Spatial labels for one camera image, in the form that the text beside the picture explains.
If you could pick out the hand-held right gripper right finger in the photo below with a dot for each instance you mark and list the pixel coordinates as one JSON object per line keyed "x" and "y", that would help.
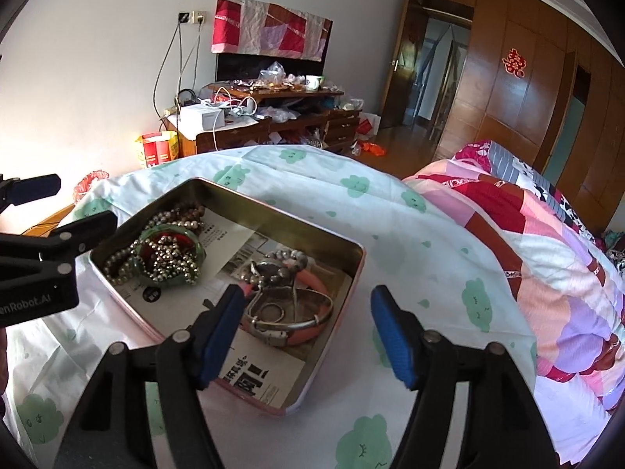
{"x": 390, "y": 337}

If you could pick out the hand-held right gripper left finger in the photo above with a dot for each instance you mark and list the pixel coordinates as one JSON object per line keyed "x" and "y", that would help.
{"x": 222, "y": 332}

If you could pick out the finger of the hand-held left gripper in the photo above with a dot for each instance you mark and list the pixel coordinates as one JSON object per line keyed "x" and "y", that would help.
{"x": 34, "y": 189}
{"x": 83, "y": 232}

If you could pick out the green jade bangle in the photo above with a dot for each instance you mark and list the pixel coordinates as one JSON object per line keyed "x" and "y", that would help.
{"x": 195, "y": 254}

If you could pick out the silver bangle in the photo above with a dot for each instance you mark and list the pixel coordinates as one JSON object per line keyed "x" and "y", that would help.
{"x": 312, "y": 295}

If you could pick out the pink tin box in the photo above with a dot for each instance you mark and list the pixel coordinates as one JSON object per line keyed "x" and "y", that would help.
{"x": 312, "y": 234}

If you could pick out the printed paper leaflet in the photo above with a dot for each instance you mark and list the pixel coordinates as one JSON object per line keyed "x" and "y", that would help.
{"x": 180, "y": 303}

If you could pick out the waste bin with red bag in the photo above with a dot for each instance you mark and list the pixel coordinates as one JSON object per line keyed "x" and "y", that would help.
{"x": 90, "y": 179}

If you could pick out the pink bangle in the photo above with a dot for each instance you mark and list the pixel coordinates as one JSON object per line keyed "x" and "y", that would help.
{"x": 317, "y": 330}

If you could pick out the red and yellow box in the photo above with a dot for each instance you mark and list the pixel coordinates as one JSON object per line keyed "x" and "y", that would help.
{"x": 156, "y": 151}

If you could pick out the white box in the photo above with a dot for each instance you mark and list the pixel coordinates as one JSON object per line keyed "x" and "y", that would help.
{"x": 200, "y": 118}

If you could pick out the patchwork quilt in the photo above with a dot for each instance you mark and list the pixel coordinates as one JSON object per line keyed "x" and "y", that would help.
{"x": 537, "y": 254}

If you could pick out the orange wrapper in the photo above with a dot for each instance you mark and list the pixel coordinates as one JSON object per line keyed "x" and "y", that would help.
{"x": 371, "y": 148}

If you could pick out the white paper bag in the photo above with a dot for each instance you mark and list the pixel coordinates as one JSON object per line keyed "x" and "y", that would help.
{"x": 368, "y": 124}

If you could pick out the wooden television cabinet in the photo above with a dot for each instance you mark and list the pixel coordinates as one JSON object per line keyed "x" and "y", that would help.
{"x": 293, "y": 129}

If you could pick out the black television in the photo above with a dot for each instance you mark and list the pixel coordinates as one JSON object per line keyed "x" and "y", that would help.
{"x": 234, "y": 66}

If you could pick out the dark cloth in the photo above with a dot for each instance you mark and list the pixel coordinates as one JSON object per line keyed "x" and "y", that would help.
{"x": 615, "y": 251}

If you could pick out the clear plastic bag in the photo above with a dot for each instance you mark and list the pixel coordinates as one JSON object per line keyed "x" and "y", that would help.
{"x": 272, "y": 72}

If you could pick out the white mug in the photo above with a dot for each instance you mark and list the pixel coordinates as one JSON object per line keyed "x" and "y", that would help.
{"x": 313, "y": 83}

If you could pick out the wooden wardrobe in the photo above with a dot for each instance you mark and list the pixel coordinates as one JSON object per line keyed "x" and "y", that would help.
{"x": 537, "y": 107}

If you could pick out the wooden door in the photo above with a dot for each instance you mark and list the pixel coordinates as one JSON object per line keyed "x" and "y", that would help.
{"x": 403, "y": 63}

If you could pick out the red patchwork cover cloth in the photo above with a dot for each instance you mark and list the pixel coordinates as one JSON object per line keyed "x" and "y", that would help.
{"x": 263, "y": 24}

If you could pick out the red paper decoration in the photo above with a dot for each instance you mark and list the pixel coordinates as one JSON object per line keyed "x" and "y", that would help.
{"x": 515, "y": 62}

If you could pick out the wall power socket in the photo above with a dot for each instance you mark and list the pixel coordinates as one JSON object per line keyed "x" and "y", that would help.
{"x": 191, "y": 17}

